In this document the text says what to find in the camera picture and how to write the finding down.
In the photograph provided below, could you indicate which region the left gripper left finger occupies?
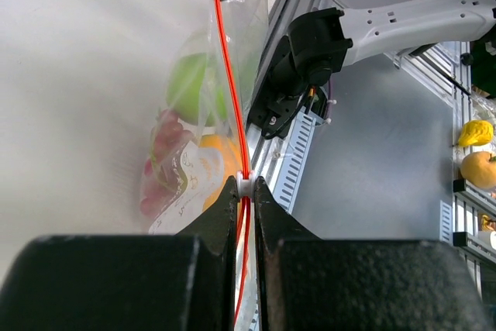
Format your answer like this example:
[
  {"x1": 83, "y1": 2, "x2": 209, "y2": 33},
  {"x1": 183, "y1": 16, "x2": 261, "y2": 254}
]
[{"x1": 1, "y1": 178, "x2": 237, "y2": 330}]

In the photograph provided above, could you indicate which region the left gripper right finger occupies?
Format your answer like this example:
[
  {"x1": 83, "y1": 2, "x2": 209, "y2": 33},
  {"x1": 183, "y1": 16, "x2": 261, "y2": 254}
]
[{"x1": 253, "y1": 178, "x2": 491, "y2": 330}]

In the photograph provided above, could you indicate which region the green apple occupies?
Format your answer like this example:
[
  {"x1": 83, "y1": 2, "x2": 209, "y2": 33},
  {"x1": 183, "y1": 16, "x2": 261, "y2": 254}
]
[{"x1": 165, "y1": 29, "x2": 227, "y2": 126}]

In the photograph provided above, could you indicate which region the clear zip top bag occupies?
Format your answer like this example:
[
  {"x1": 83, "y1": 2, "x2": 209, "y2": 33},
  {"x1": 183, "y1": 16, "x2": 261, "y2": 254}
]
[{"x1": 137, "y1": 0, "x2": 272, "y2": 331}]

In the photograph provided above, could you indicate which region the red grape bunch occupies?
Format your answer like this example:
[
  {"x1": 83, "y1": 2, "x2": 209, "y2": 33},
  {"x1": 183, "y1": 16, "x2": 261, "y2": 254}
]
[{"x1": 139, "y1": 109, "x2": 195, "y2": 219}]

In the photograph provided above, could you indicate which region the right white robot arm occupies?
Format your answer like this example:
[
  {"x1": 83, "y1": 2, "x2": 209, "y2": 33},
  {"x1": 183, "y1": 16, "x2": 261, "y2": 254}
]
[{"x1": 257, "y1": 0, "x2": 495, "y2": 95}]

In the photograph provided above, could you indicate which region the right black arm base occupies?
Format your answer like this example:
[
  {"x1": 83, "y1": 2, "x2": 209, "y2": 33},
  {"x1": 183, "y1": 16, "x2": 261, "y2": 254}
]
[{"x1": 248, "y1": 29, "x2": 339, "y2": 140}]

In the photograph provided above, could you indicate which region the yellow background fruit lower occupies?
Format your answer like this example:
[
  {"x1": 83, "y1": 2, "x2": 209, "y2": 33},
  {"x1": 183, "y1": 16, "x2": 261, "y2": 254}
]
[{"x1": 460, "y1": 151, "x2": 495, "y2": 189}]

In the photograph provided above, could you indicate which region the yellow background fruit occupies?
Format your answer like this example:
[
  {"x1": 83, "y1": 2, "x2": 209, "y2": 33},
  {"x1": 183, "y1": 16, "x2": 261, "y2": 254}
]
[
  {"x1": 457, "y1": 120, "x2": 494, "y2": 147},
  {"x1": 460, "y1": 151, "x2": 495, "y2": 189}
]

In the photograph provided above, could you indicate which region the yellow background fruit upper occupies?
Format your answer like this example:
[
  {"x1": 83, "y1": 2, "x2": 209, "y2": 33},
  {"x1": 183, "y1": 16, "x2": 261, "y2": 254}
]
[{"x1": 457, "y1": 120, "x2": 494, "y2": 147}]

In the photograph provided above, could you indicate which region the aluminium mounting rail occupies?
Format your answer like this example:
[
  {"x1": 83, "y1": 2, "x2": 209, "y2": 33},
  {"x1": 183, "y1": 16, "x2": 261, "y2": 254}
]
[{"x1": 247, "y1": 0, "x2": 335, "y2": 205}]

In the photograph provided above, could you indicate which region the white slotted cable duct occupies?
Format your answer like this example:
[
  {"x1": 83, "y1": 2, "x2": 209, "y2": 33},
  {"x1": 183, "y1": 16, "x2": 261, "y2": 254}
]
[{"x1": 234, "y1": 112, "x2": 319, "y2": 330}]

